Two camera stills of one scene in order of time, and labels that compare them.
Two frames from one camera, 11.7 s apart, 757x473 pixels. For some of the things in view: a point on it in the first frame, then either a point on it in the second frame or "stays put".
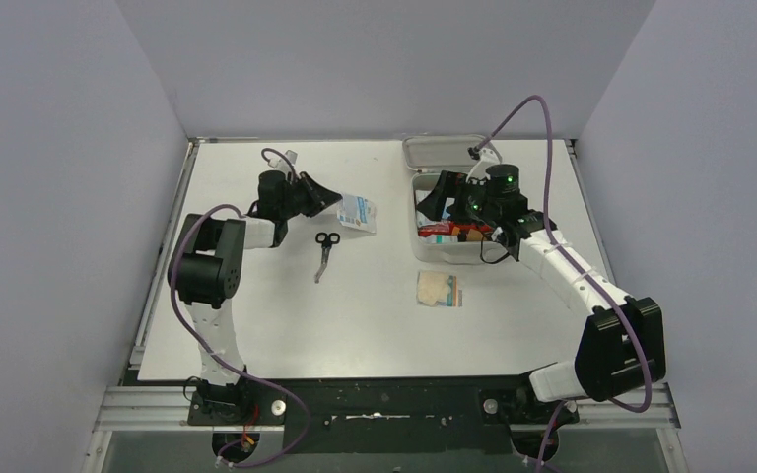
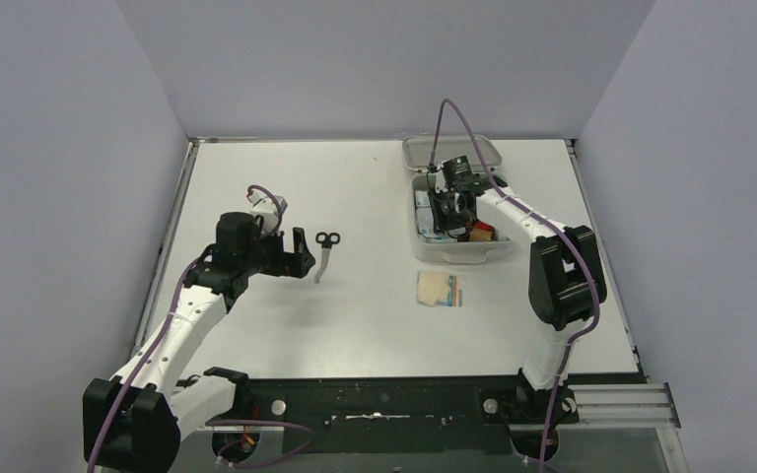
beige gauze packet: x=438 y=289 stays put
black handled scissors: x=326 y=240 stays put
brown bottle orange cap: x=475 y=236 stays put
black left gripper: x=307 y=194 -> x=288 y=253
